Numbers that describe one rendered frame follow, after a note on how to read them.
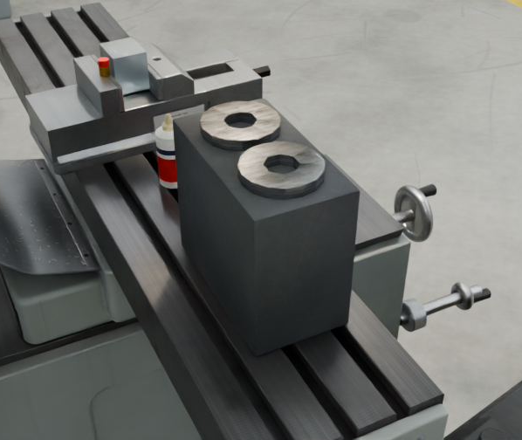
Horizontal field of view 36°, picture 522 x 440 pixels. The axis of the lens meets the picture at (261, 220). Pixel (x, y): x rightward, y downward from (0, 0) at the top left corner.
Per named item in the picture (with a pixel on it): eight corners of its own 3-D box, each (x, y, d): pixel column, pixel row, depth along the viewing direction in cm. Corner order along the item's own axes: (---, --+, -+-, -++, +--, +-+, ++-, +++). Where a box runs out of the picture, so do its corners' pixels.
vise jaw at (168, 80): (163, 62, 131) (161, 39, 128) (195, 93, 122) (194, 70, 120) (128, 70, 128) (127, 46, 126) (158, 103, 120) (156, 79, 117)
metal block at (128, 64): (135, 72, 126) (132, 36, 122) (149, 88, 121) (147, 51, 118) (103, 79, 124) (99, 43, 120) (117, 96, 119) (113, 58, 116)
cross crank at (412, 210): (410, 216, 169) (417, 168, 162) (444, 247, 161) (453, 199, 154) (346, 237, 164) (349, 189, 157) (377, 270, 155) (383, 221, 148)
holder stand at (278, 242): (264, 221, 108) (265, 85, 96) (350, 324, 92) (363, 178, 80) (181, 245, 104) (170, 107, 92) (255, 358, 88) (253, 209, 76)
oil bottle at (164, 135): (182, 171, 118) (176, 104, 111) (192, 185, 115) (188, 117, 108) (155, 177, 116) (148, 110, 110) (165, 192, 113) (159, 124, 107)
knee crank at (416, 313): (477, 288, 165) (483, 265, 161) (497, 305, 160) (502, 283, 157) (388, 321, 157) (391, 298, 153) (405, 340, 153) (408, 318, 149)
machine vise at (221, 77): (227, 82, 140) (225, 22, 134) (268, 120, 130) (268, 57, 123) (28, 130, 127) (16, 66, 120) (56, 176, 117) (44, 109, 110)
